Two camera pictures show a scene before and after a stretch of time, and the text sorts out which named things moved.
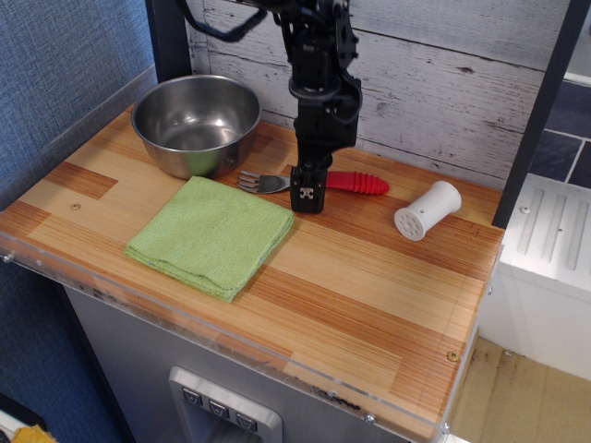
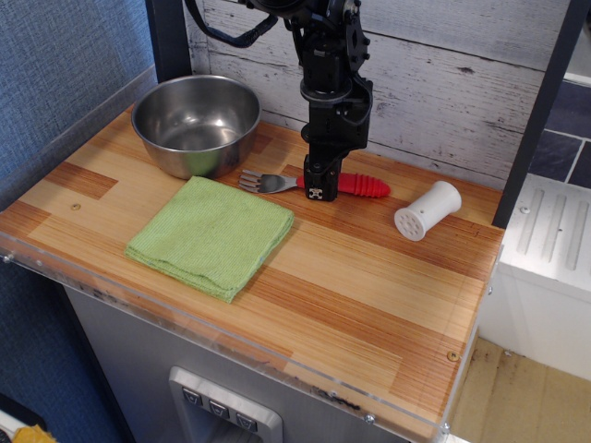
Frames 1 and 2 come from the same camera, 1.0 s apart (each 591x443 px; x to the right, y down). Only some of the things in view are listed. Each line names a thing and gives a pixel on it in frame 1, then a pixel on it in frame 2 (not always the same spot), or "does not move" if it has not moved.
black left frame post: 169,39 does not move
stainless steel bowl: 195,125 does not move
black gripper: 329,106 → 339,116
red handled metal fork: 337,181 does not move
